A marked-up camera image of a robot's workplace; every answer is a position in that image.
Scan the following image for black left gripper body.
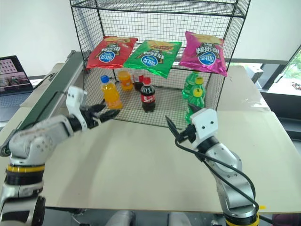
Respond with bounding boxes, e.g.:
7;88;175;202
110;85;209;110
80;105;104;130

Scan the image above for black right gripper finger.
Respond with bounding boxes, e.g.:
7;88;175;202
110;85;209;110
188;104;200;116
165;114;182;142

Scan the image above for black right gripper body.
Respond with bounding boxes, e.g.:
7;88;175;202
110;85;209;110
178;124;198;144

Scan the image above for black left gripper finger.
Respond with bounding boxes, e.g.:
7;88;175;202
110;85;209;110
90;98;108;113
99;109;121;123

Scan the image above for green conveyor belt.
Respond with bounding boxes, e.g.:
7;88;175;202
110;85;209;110
0;49;89;157

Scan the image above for green soda bottle yellow cap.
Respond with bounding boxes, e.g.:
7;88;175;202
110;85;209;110
185;88;206;124
194;77;206;95

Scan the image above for orange soda bottle blue cap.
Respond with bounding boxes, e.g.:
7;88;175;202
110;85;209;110
99;75;124;110

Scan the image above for cola bottle red label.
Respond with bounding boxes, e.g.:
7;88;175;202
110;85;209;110
140;77;157;113

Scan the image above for cola bottle white label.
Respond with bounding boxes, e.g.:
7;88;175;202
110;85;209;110
132;69;145;92

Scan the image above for red chip bag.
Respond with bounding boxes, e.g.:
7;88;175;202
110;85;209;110
86;35;139;70

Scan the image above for magenta chip bag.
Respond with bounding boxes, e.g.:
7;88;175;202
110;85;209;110
178;30;229;77

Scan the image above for green chip bag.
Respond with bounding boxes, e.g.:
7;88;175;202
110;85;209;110
123;39;183;79

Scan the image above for grey rounded shape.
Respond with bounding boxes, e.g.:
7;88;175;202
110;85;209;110
168;211;191;226
110;210;136;226

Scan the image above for open laptop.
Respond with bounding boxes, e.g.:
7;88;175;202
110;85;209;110
0;55;35;123

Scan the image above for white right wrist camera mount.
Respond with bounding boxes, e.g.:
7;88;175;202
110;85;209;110
190;108;219;149

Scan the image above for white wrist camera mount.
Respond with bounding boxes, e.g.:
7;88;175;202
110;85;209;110
65;85;88;129
190;108;219;149

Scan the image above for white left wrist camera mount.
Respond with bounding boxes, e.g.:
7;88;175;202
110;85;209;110
65;85;88;129

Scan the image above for black wire mesh rack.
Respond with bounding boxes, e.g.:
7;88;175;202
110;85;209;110
69;0;251;130

